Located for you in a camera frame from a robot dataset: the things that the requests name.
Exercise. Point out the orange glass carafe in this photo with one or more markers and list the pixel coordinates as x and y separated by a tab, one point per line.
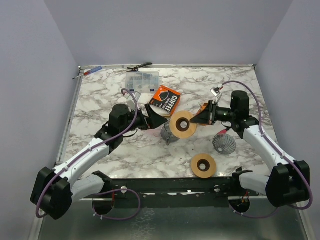
202	105

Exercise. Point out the red blue screwdriver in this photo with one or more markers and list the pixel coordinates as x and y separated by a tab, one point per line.
89	72

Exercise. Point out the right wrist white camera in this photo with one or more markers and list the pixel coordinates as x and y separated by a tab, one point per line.
216	91

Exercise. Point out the wrist white camera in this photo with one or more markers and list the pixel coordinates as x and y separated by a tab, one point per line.
130	101
216	91

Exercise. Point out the pink handled tool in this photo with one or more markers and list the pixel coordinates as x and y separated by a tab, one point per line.
224	131

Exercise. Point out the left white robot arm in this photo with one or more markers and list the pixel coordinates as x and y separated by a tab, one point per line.
56	189

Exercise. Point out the clear plastic screw organizer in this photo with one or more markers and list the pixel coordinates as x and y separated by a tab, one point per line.
144	82

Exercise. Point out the grey glass dripper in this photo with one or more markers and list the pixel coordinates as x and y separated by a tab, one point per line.
224	144

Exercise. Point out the black pliers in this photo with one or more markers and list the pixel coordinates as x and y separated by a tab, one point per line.
137	67

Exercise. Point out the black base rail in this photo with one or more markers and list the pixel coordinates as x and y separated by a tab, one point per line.
186	192

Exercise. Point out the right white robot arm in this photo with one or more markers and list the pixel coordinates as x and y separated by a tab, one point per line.
289	180

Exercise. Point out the orange coffee filter box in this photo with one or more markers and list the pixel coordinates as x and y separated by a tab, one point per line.
166	99

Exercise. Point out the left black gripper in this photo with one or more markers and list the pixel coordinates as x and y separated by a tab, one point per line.
147	116

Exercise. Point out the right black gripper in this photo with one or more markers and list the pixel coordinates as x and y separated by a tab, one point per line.
212	112

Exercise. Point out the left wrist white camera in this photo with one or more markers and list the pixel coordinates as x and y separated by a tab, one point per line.
130	101

